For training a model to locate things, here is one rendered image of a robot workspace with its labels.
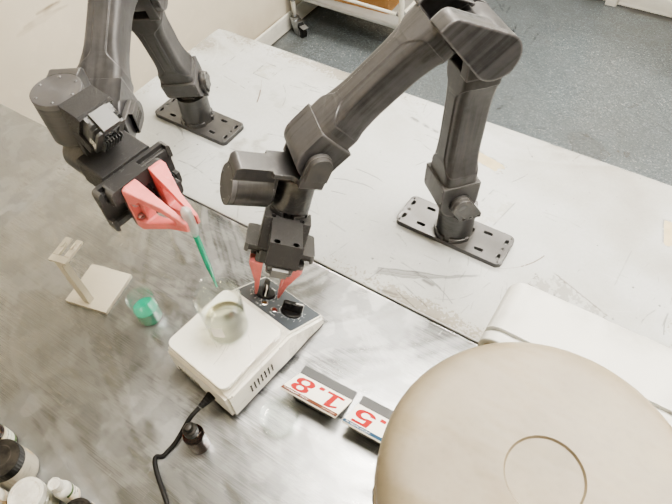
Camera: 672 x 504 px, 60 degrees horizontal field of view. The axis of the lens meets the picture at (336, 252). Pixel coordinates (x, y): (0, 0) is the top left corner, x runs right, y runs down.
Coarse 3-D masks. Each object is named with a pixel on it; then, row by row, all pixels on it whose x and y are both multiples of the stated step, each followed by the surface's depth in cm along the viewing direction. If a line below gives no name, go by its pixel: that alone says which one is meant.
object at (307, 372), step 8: (304, 368) 87; (296, 376) 85; (304, 376) 86; (312, 376) 86; (320, 376) 86; (320, 384) 85; (328, 384) 85; (336, 384) 85; (288, 392) 81; (336, 392) 84; (344, 392) 84; (352, 392) 84; (304, 400) 80; (352, 400) 84; (320, 408) 79; (344, 408) 81; (328, 416) 82; (336, 416) 79
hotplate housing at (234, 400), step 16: (272, 320) 85; (320, 320) 89; (288, 336) 84; (304, 336) 87; (272, 352) 82; (288, 352) 86; (192, 368) 81; (256, 368) 81; (272, 368) 84; (208, 384) 80; (240, 384) 79; (256, 384) 82; (208, 400) 82; (224, 400) 78; (240, 400) 81
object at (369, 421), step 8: (360, 408) 82; (352, 416) 80; (360, 416) 80; (368, 416) 81; (376, 416) 81; (360, 424) 78; (368, 424) 79; (376, 424) 79; (384, 424) 80; (376, 432) 78
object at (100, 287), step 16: (64, 240) 89; (64, 256) 87; (64, 272) 89; (96, 272) 100; (112, 272) 99; (80, 288) 92; (96, 288) 98; (112, 288) 97; (80, 304) 96; (96, 304) 96; (112, 304) 96
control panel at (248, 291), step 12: (240, 288) 90; (252, 288) 91; (276, 288) 92; (252, 300) 88; (264, 300) 89; (276, 300) 90; (276, 312) 87; (312, 312) 90; (288, 324) 85; (300, 324) 86
